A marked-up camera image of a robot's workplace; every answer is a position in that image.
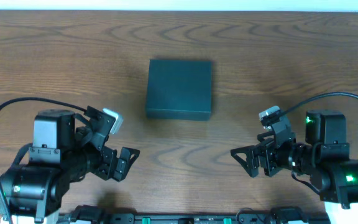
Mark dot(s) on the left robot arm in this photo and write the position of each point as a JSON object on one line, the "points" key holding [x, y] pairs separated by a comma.
{"points": [[66, 146]]}

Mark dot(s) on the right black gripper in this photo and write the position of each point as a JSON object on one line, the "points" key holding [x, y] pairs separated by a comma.
{"points": [[266, 155]]}

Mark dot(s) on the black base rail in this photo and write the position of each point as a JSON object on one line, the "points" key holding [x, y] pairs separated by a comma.
{"points": [[278, 215]]}

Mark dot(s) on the dark green gift box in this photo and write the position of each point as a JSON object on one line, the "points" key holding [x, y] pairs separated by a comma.
{"points": [[179, 89]]}

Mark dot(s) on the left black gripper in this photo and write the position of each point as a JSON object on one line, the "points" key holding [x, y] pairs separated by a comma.
{"points": [[109, 163]]}

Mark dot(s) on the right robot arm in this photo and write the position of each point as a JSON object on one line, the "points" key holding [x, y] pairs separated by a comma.
{"points": [[324, 156]]}

